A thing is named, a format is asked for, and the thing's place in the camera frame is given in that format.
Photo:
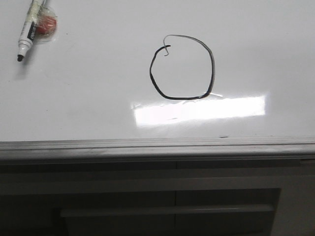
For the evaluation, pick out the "grey cabinet handle bar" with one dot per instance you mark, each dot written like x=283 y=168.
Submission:
x=166 y=210

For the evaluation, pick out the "grey aluminium whiteboard frame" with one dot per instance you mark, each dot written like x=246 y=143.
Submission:
x=156 y=150

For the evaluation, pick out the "red magnet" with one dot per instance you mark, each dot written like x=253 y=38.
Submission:
x=47 y=24

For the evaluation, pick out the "grey cabinet with recessed panel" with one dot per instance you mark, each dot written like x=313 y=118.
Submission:
x=33 y=195

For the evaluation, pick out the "white black whiteboard marker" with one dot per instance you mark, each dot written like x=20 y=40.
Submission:
x=28 y=32

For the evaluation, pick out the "white whiteboard surface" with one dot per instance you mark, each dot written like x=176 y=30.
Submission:
x=141 y=69

